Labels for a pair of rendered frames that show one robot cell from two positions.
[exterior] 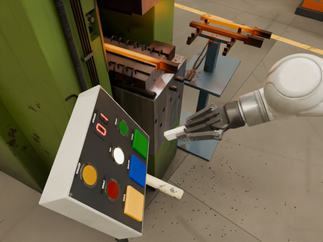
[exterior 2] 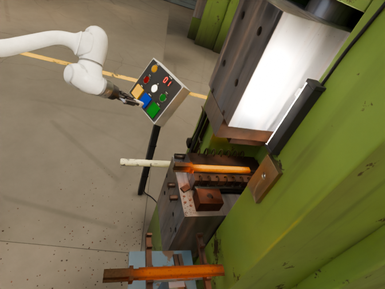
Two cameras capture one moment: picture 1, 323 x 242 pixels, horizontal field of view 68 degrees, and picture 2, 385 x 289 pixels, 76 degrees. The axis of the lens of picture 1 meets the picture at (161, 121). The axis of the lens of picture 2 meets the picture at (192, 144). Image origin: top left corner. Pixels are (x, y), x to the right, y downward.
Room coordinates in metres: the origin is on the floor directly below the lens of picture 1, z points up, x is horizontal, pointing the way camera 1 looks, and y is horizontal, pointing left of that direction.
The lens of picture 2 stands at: (1.45, -0.70, 1.85)
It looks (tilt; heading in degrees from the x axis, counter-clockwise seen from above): 39 degrees down; 129
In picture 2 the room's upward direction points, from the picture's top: 21 degrees clockwise
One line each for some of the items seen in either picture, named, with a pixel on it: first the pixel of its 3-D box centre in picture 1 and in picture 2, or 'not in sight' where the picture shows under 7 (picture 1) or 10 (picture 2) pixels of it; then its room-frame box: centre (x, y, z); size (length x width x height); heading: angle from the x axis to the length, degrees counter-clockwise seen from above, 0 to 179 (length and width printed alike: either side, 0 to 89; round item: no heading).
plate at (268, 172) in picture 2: not in sight; (263, 179); (1.24, 0.01, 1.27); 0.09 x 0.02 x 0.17; 154
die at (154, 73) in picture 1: (118, 60); (226, 171); (0.99, 0.22, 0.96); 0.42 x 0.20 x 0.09; 64
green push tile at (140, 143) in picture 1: (139, 144); (153, 110); (0.46, 0.07, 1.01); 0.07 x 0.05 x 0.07; 179
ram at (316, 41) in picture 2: not in sight; (288, 73); (1.03, 0.20, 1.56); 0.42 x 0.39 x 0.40; 64
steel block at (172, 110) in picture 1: (127, 93); (213, 207); (1.05, 0.21, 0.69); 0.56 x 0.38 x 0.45; 64
